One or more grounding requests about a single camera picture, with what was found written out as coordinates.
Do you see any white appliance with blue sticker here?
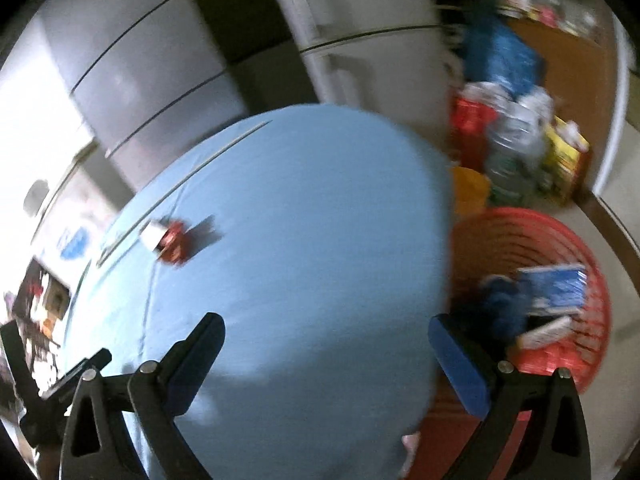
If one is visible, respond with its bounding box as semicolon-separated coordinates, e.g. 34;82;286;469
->
22;140;146;266

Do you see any white paper scrap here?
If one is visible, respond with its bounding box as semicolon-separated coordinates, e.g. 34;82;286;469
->
140;222;168;253

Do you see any orange-red crumpled wrapper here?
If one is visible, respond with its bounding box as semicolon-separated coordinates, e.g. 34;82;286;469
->
157;220;193;266

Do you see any red plastic basket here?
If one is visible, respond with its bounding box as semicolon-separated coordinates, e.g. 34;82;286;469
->
435;207;612;431

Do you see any white refrigerator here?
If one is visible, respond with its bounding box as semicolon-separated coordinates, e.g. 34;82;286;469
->
257;0;451;136

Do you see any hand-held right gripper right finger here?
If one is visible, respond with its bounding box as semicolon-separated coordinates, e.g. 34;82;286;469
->
429;314;593;480

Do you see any black shelf rack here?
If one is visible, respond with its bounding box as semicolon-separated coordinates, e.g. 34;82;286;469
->
0;255;73;361

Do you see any yellow box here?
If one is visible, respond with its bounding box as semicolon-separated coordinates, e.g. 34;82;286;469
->
542;117;591;206

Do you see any silver refrigerator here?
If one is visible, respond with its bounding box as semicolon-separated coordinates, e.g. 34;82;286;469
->
40;0;251;161

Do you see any blue plastic bag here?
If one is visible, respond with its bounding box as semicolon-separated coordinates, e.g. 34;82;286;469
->
457;275;533;346

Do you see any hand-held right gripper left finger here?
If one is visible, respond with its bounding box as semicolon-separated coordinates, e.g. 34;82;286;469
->
59;312;226;480

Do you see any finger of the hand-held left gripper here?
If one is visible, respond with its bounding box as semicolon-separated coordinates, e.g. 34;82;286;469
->
42;349;112;401

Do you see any red bag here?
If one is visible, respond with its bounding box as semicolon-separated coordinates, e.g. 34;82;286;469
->
450;92;496;161

